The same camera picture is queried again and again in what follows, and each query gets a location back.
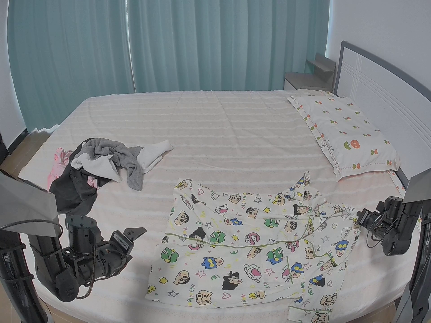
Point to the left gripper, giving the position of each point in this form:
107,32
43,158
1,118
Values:
107,262

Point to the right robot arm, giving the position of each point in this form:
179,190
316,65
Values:
417,187

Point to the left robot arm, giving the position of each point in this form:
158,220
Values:
27,200

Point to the bed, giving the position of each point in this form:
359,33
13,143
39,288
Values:
235,130

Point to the black chest of drawers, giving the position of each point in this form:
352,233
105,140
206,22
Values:
1,146

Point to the white printed pillow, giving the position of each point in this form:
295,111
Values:
346,130

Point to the grey bedside table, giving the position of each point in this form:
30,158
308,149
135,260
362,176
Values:
303,79

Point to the white printed pyjama top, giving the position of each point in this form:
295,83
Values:
235,247

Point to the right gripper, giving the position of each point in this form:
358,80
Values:
368,218

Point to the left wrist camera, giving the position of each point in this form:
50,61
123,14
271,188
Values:
122,242

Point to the pile of clothes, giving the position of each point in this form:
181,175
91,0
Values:
101,148

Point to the blue-green curtain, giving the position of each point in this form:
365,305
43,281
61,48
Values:
67,45
219,29

